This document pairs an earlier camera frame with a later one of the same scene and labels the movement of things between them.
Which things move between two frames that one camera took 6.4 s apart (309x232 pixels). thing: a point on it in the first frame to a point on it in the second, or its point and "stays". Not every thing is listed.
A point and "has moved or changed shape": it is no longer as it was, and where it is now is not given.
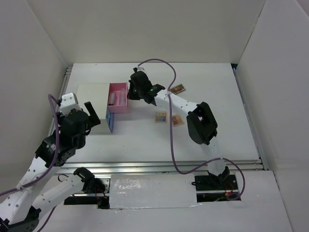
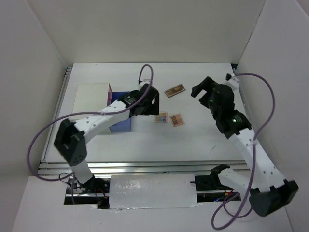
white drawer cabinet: [97, 94] stays
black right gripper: [130, 95] to [206, 84]
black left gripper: [94, 119] to [153, 108]
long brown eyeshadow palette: [177, 89] stays
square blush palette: [177, 120] stays
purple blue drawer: [111, 123] has moved or changed shape
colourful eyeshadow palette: [161, 117] stays
